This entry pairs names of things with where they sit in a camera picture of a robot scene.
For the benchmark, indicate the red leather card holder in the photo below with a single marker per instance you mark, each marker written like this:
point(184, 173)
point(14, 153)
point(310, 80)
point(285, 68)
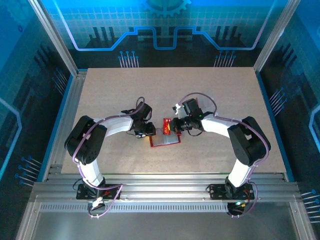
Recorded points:
point(165, 141)

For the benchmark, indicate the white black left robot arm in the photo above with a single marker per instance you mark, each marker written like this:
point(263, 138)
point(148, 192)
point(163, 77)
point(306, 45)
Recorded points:
point(87, 142)

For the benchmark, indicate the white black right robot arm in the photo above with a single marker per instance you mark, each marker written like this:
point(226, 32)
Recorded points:
point(247, 145)

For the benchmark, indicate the grey metal bench panel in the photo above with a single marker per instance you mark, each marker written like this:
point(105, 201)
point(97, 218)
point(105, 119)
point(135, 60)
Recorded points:
point(162, 225)

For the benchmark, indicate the black connector with lights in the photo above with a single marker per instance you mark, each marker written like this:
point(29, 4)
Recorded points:
point(235, 208)

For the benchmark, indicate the blue table edge strip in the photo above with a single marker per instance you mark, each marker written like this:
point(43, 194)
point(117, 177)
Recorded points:
point(290, 177)
point(42, 172)

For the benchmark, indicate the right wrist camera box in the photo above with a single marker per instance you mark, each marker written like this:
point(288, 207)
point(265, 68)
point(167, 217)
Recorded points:
point(178, 109)

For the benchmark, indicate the aluminium frame cross rail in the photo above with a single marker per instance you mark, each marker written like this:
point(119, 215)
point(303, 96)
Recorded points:
point(162, 187)

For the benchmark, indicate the aluminium side rail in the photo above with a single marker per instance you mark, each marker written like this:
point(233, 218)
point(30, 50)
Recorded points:
point(73, 100)

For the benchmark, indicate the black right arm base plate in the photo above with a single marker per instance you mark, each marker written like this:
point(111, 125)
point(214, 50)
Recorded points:
point(217, 192)

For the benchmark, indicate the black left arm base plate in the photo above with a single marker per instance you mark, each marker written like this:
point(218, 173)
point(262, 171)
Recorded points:
point(82, 193)

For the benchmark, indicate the aluminium frame post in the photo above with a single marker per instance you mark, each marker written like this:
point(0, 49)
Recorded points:
point(55, 37)
point(276, 37)

